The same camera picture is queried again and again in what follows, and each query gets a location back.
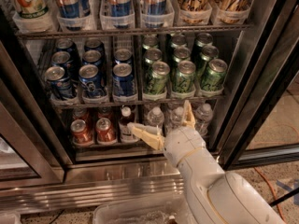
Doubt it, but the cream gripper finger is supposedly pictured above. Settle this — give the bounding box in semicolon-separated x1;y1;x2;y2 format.
181;100;195;128
127;122;165;150

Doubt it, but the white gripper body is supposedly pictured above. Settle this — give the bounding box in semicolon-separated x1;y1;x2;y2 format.
164;126;206;167

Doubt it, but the green can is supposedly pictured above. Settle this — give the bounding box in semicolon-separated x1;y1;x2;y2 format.
172;47;191;67
143;48;163;73
172;61;196;93
144;62;170;95
196;45;219;77
200;59;228;91
170;34;187;49
193;33;213;53
142;35;159;50

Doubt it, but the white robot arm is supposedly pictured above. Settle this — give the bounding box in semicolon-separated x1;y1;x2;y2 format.
128;102;285;224

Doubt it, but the front right red can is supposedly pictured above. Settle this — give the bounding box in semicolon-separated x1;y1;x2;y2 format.
95;118;116;143

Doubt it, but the back right red can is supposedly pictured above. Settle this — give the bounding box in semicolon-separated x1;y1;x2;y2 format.
97;106;113;121

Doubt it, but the front right blue can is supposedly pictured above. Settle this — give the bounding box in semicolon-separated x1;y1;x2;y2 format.
112;63;136;97

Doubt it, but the blue can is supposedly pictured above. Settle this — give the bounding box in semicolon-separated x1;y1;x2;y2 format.
51;51;78;80
78;64;107;98
112;63;136;97
55;38;79;60
84;38;105;54
114;49;134;65
45;66;77;100
82;50;103;67

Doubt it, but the fridge glass door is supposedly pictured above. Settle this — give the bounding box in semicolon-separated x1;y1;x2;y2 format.
209;0;299;170

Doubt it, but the front left red can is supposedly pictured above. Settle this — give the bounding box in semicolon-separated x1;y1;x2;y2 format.
70;119;93;145

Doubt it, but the back left red can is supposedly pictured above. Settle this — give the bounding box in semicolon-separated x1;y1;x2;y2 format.
73;108;91;124

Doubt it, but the middle right blue can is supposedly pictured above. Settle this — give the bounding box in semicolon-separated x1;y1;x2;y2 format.
114;49;134;65

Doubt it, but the front middle blue can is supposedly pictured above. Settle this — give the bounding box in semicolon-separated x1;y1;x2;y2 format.
78;64;107;98

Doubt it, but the middle centre blue can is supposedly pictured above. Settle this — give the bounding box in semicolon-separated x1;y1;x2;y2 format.
82;50;103;67

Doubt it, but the stainless steel fridge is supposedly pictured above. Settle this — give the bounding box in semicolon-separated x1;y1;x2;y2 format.
0;0;299;215

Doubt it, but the front left blue can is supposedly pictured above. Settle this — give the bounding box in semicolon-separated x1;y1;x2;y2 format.
45;66;77;100

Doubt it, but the back centre blue can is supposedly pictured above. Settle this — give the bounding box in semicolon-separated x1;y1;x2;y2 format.
84;38;105;54

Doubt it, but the middle left blue can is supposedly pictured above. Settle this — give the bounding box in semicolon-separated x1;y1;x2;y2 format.
51;51;78;80

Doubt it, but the back left blue can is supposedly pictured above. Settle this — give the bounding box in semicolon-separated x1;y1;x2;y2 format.
55;38;79;60

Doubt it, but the white tall can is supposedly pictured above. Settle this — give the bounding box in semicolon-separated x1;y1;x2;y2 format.
10;0;49;19

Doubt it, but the middle water bottle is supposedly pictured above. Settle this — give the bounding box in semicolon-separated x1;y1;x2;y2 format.
167;106;184;132

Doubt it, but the water bottle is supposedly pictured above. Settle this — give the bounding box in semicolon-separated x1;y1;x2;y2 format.
167;106;184;132
195;104;213;136
146;106;164;128

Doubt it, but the right water bottle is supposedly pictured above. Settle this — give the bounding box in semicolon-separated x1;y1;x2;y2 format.
195;104;213;136

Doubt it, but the left water bottle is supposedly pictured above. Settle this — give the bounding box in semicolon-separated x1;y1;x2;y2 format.
146;106;164;128

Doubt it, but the brown drink bottle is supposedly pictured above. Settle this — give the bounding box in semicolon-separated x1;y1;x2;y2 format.
119;106;138;143

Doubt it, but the clear plastic bin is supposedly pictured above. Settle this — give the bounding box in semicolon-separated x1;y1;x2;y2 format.
93;192;197;224

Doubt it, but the black tripod leg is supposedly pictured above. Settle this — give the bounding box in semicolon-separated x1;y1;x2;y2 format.
269;188;299;206

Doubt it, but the orange cable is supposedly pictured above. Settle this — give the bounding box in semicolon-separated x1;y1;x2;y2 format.
253;167;288;222

